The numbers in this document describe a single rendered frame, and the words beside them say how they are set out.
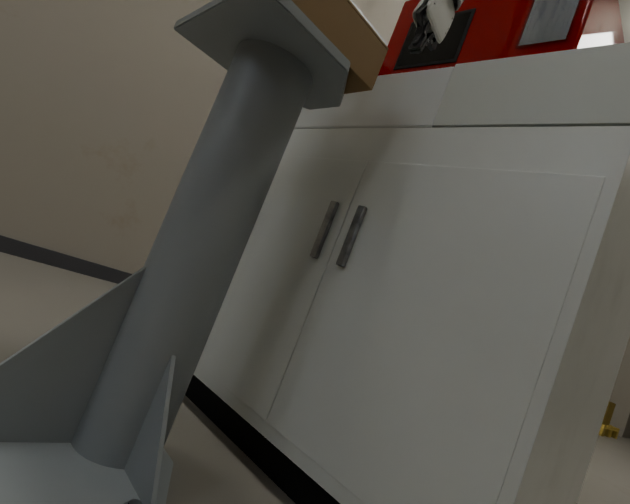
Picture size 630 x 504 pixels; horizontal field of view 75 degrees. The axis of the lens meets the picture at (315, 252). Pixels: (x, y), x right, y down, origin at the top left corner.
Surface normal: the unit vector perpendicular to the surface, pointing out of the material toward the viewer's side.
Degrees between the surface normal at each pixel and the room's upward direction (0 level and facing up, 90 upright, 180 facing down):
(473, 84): 90
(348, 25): 90
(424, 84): 90
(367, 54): 90
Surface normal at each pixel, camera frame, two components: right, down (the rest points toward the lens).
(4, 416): 0.65, 0.19
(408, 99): -0.63, -0.31
